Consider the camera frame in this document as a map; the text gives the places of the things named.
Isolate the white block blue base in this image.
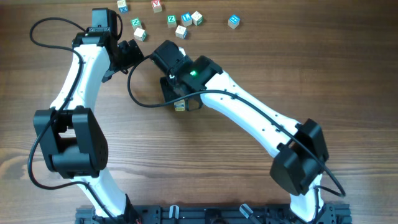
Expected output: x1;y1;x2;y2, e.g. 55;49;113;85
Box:
174;100;185;108

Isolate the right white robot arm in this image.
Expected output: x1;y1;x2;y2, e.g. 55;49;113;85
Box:
150;40;329;222

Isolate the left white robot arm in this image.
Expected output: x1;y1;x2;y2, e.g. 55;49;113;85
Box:
27;8;144;223

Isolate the plain block green side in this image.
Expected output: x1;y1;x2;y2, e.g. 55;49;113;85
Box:
134;27;147;42

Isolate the green Z block left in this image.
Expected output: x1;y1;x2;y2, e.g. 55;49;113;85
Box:
130;17;142;30

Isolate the green z block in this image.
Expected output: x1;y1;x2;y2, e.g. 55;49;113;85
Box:
130;17;142;30
167;15;177;28

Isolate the block with blue X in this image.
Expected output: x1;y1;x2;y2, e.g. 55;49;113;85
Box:
117;0;129;13

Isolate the white block blue side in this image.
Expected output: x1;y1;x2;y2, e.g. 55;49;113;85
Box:
175;26;187;39

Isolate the green Z block middle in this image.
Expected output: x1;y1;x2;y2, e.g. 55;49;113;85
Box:
167;15;177;28

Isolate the block with red V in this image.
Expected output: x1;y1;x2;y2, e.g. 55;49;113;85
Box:
151;0;162;13

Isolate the blue L block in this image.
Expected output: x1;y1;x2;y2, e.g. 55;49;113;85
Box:
181;12;193;27

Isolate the white block green side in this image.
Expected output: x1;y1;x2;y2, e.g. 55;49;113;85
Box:
192;11;203;26

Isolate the blue top block right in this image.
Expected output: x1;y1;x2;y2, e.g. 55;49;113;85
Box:
228;14;240;29

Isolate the left black camera cable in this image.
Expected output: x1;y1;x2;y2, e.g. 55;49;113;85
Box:
27;17;119;224

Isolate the black camera cable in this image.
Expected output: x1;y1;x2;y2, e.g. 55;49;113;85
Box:
27;17;119;224
126;54;346;218

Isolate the right black camera cable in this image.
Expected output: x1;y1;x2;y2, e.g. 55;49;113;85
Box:
126;54;346;218

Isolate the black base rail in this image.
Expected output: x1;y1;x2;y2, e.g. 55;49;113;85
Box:
74;203;352;224

